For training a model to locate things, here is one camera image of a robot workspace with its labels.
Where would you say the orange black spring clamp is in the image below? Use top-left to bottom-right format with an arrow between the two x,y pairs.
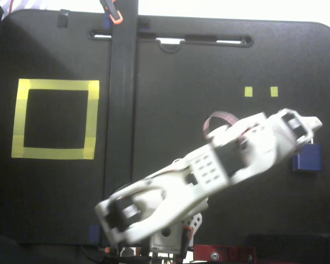
100,0 -> 124,25

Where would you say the small orange base clamp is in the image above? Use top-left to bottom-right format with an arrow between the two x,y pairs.
183,227 -> 195,255

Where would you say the yellow tape square outline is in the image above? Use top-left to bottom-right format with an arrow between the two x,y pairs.
10,78 -> 100,160

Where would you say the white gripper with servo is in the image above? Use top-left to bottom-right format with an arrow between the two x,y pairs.
274,108 -> 323,151

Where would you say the red white servo cable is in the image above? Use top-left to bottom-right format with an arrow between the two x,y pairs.
202,111 -> 240,141

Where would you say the red screw clamp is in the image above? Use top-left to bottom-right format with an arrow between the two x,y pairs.
194,244 -> 256,264

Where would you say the blue and white charger block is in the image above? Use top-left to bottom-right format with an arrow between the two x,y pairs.
291,139 -> 323,173

